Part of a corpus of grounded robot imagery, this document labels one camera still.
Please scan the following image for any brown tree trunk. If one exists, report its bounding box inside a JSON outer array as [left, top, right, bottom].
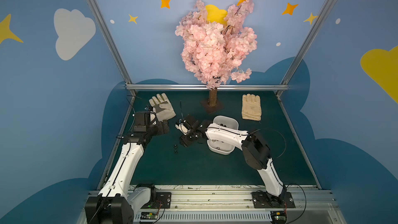
[[208, 88, 217, 107]]

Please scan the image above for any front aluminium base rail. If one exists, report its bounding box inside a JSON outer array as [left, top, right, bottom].
[[76, 185, 347, 224]]

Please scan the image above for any green circuit board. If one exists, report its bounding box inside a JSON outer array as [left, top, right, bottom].
[[140, 212, 159, 222], [271, 212, 287, 224]]

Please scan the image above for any aluminium frame post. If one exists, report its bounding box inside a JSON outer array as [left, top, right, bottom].
[[86, 0, 132, 88], [280, 0, 338, 87]]

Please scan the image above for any back aluminium frame rail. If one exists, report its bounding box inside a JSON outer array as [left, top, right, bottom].
[[125, 84, 289, 91]]

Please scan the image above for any green circuit board right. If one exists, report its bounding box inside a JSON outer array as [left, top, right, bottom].
[[271, 212, 287, 224]]

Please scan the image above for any pink blossom artificial tree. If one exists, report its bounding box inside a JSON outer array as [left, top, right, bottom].
[[175, 0, 257, 89]]

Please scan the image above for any white plastic storage box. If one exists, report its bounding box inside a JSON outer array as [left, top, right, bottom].
[[206, 116, 239, 155]]

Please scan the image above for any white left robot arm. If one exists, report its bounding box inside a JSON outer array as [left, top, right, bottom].
[[85, 120, 170, 224]]

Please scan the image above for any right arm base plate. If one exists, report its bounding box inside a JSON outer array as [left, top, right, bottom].
[[251, 190, 295, 208]]

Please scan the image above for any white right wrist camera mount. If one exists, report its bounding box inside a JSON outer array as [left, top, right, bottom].
[[175, 122, 189, 135]]

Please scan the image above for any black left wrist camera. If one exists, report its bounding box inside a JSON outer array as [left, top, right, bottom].
[[133, 111, 157, 133]]

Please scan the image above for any white grey work glove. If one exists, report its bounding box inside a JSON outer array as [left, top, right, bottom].
[[149, 93, 176, 121]]

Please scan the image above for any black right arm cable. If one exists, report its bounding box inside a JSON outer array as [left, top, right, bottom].
[[248, 128, 287, 160]]

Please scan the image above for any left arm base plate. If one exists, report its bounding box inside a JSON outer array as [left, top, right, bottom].
[[142, 192, 172, 209]]

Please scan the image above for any beige knitted glove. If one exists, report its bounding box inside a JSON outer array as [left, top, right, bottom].
[[241, 94, 262, 121]]

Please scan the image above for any dark metal tree base plate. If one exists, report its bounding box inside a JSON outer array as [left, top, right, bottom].
[[200, 100, 224, 115]]

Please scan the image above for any left aluminium frame post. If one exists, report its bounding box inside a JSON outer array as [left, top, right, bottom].
[[86, 0, 132, 88]]

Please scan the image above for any green circuit board left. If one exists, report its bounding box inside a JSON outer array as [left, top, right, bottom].
[[140, 212, 159, 222]]

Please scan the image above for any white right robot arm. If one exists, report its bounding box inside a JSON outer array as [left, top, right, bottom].
[[175, 115, 287, 204]]

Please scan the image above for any right aluminium frame post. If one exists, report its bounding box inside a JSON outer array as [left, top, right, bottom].
[[280, 0, 338, 87]]

